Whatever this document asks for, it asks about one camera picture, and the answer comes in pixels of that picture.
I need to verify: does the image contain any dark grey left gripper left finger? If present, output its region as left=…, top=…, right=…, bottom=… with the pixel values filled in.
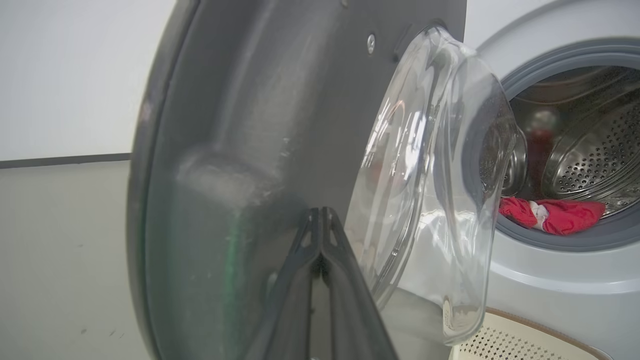
left=245, top=207, right=322, bottom=360

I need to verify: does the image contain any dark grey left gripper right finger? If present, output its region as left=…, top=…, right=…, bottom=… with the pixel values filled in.
left=322, top=207, right=399, bottom=360

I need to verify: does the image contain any washing machine door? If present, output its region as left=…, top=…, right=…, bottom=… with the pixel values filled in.
left=126, top=0, right=527, bottom=360

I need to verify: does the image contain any red and white garment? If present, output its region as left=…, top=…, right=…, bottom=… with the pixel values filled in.
left=499, top=196, right=607, bottom=236

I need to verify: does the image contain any cream perforated basket brown rim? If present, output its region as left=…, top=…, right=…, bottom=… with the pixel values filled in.
left=450, top=307, right=614, bottom=360

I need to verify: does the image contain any white front-load washing machine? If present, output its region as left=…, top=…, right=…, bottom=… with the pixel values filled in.
left=462, top=0, right=640, bottom=360

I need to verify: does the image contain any stainless steel washing machine drum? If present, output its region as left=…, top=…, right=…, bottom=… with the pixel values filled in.
left=502, top=65, right=640, bottom=217

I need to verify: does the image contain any dark grey baseboard strip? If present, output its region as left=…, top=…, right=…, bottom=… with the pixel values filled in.
left=0, top=152, right=132, bottom=170

